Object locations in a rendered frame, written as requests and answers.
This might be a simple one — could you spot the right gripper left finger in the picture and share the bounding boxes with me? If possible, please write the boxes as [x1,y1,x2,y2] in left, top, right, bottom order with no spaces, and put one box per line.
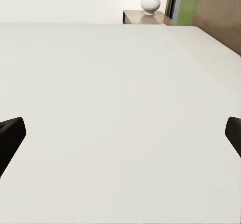
[0,117,26,177]

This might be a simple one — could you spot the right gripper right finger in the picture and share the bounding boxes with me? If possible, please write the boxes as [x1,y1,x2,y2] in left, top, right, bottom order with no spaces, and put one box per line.
[225,116,241,157]

